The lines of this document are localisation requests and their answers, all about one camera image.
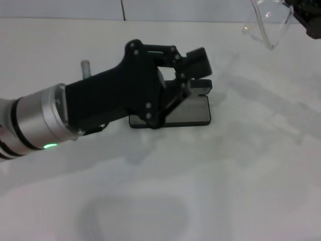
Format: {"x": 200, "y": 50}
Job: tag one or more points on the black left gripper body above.
{"x": 113, "y": 95}

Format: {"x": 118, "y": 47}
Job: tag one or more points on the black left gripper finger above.
{"x": 184, "y": 88}
{"x": 199, "y": 64}

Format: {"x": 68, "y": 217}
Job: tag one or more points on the clear white glasses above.
{"x": 259, "y": 22}

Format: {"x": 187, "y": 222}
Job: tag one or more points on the silver connector stub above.
{"x": 85, "y": 69}

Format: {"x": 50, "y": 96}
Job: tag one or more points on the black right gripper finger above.
{"x": 312, "y": 25}
{"x": 306, "y": 2}

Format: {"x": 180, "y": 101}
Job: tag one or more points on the black glasses case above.
{"x": 198, "y": 113}

